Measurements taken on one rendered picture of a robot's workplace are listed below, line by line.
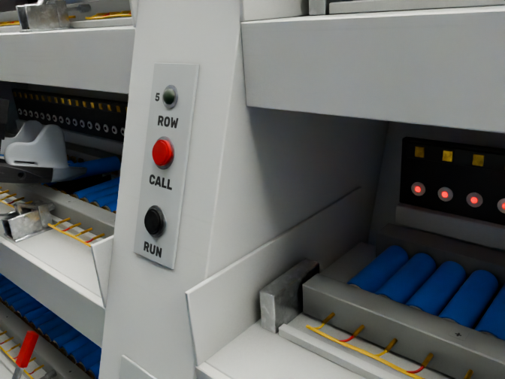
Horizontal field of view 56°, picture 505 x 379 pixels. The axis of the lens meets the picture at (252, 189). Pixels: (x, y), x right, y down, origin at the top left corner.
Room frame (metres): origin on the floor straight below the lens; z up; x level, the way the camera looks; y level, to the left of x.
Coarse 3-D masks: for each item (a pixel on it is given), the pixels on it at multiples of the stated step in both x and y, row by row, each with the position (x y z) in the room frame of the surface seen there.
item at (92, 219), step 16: (16, 192) 0.53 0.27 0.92; (32, 192) 0.50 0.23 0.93; (48, 192) 0.49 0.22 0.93; (64, 208) 0.45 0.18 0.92; (80, 208) 0.44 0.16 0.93; (96, 208) 0.44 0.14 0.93; (48, 224) 0.45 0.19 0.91; (80, 224) 0.44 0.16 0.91; (96, 224) 0.42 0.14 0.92; (112, 224) 0.40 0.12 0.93; (80, 240) 0.41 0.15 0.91
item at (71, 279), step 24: (24, 120) 0.81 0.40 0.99; (96, 144) 0.65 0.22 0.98; (120, 144) 0.61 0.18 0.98; (0, 240) 0.44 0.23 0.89; (24, 240) 0.44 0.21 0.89; (48, 240) 0.43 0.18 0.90; (72, 240) 0.43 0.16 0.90; (0, 264) 0.46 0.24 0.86; (24, 264) 0.41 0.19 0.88; (48, 264) 0.39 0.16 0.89; (72, 264) 0.38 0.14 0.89; (96, 264) 0.31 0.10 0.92; (24, 288) 0.43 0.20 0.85; (48, 288) 0.38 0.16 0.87; (72, 288) 0.35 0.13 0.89; (96, 288) 0.35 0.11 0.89; (72, 312) 0.36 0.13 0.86; (96, 312) 0.33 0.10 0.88; (96, 336) 0.34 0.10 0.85
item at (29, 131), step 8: (32, 120) 0.52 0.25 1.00; (24, 128) 0.51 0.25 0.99; (32, 128) 0.52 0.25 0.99; (40, 128) 0.52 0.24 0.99; (16, 136) 0.50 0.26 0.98; (24, 136) 0.51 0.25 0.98; (32, 136) 0.52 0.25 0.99; (8, 144) 0.50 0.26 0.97; (0, 152) 0.49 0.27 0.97; (0, 160) 0.48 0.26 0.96
